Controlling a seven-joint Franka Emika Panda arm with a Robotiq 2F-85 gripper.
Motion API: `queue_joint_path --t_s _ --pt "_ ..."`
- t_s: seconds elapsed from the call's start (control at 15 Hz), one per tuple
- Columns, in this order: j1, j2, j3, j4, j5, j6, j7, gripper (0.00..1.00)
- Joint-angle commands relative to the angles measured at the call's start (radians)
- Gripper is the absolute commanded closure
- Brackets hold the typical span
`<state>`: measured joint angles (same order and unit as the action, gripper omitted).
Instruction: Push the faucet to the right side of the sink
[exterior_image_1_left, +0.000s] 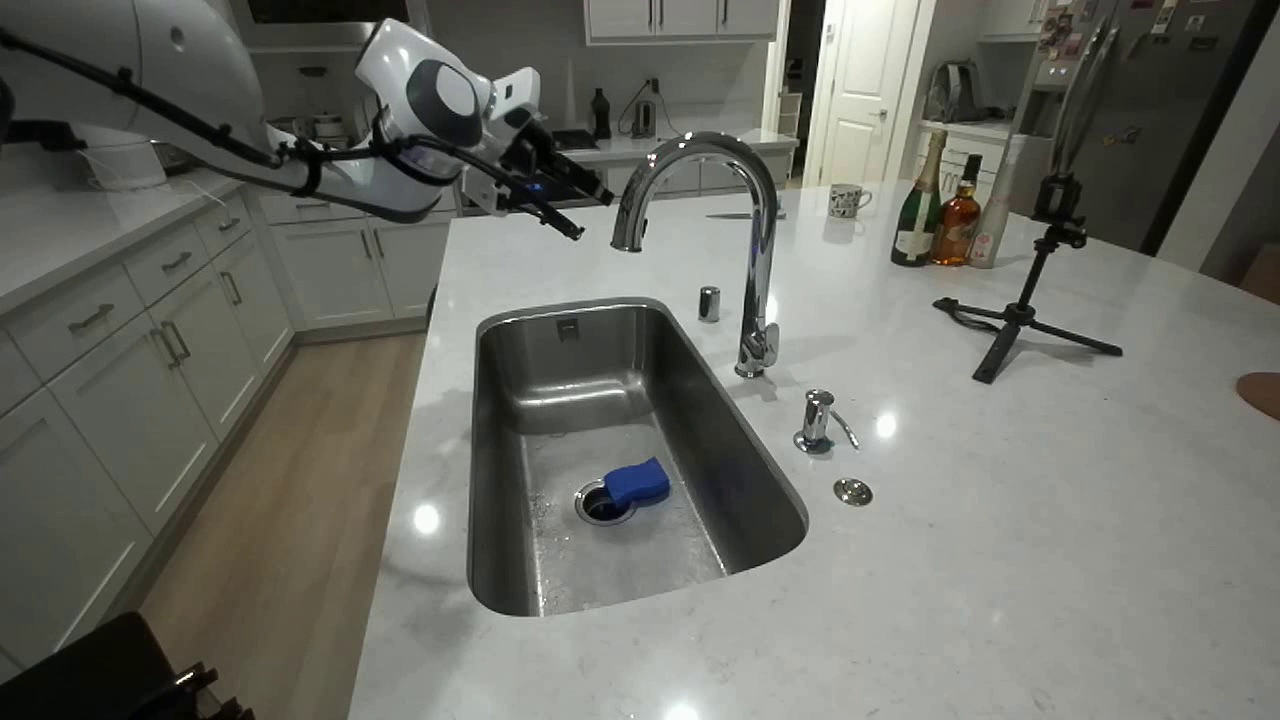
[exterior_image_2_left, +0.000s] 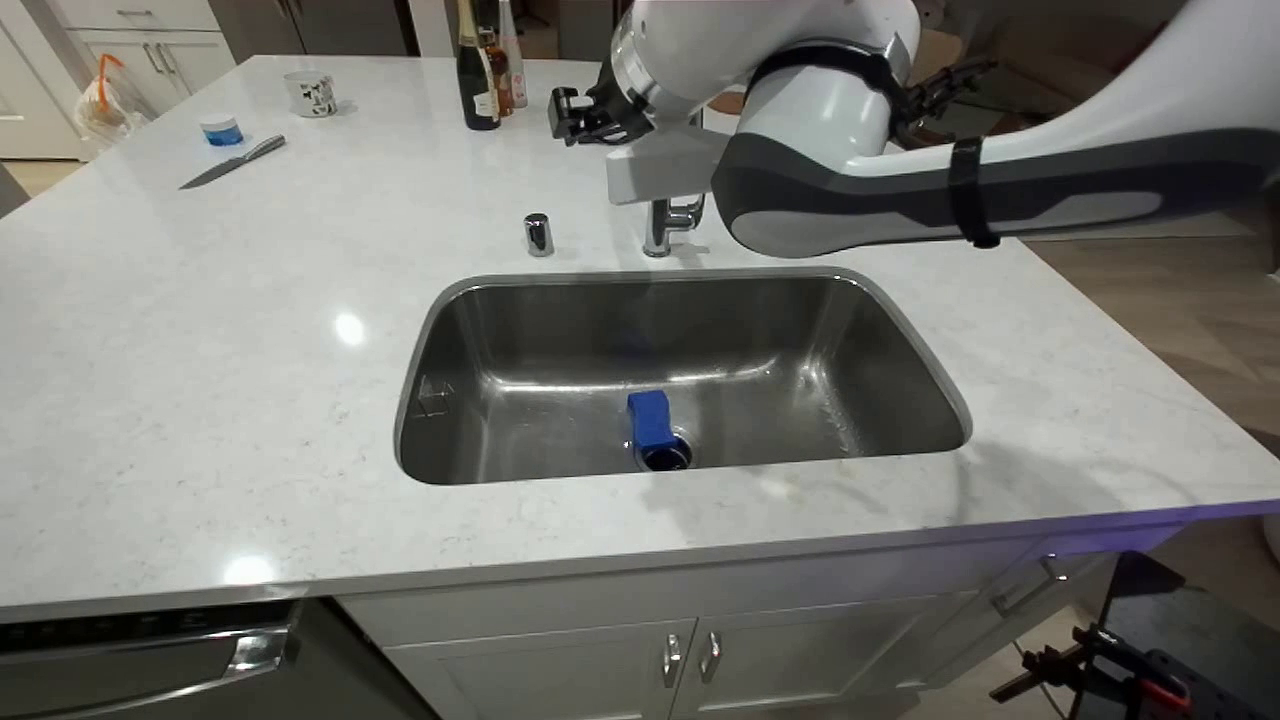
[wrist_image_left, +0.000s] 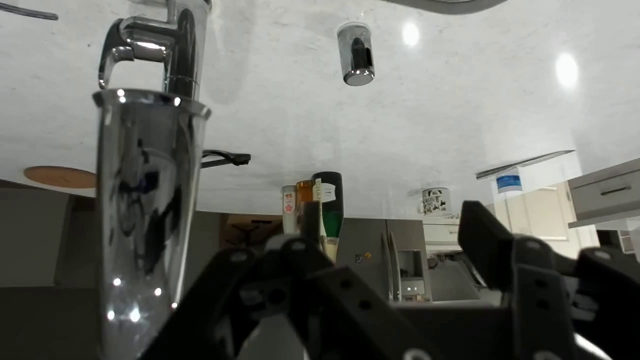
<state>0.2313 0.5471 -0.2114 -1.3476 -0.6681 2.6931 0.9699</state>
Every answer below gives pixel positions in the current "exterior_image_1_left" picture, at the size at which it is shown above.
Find white panel door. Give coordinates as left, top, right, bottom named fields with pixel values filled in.
left=805, top=0, right=935, bottom=193

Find chrome soap dispenser pump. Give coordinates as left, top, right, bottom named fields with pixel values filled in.
left=793, top=384, right=861, bottom=458

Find green champagne bottle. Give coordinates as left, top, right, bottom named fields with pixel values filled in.
left=886, top=130, right=946, bottom=273

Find grey patterned mug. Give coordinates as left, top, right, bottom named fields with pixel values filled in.
left=822, top=179, right=876, bottom=225

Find white upper cabinet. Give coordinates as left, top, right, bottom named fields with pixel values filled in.
left=581, top=0, right=785, bottom=54

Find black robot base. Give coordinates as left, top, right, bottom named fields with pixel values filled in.
left=0, top=607, right=255, bottom=720

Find sink drain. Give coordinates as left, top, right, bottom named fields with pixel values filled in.
left=571, top=480, right=633, bottom=523

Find chrome gooseneck faucet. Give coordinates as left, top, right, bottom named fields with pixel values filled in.
left=606, top=130, right=787, bottom=384

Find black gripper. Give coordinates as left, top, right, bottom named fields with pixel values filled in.
left=492, top=107, right=620, bottom=248

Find ring light on stand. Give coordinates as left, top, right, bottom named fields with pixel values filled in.
left=1044, top=0, right=1132, bottom=183

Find stainless steel refrigerator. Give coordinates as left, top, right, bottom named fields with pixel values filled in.
left=1023, top=0, right=1264, bottom=256

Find black tripod stand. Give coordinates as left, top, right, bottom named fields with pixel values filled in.
left=931, top=173, right=1129, bottom=390

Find amber liquor bottle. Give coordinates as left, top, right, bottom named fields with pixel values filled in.
left=926, top=151, right=989, bottom=273

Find grey pitcher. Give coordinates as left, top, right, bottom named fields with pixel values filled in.
left=625, top=77, right=669, bottom=146

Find range hood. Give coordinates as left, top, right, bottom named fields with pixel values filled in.
left=234, top=0, right=432, bottom=59

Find stainless steel sink basin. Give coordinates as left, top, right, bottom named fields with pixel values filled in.
left=465, top=295, right=812, bottom=621

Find blue sponge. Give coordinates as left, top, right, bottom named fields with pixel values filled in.
left=599, top=458, right=672, bottom=512

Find white cabinets beside oven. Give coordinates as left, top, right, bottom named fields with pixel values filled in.
left=253, top=183, right=458, bottom=339

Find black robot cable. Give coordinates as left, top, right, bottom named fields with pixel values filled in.
left=0, top=24, right=591, bottom=248

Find brown round object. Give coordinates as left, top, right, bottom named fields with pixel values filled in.
left=1232, top=370, right=1280, bottom=428

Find dark bottle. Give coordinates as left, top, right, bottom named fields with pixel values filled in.
left=583, top=83, right=616, bottom=146

